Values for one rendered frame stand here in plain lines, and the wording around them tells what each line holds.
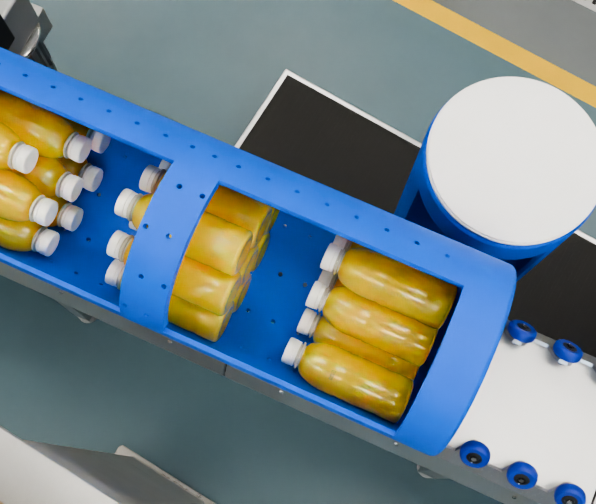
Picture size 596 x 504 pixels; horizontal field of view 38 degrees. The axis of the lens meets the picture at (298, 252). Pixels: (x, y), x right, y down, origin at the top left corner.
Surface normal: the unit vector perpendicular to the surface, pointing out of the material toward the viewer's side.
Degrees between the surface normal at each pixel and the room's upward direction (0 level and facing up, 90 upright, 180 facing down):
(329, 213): 34
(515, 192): 0
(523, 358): 0
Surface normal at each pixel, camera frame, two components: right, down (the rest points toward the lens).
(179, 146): 0.24, -0.72
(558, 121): 0.01, -0.25
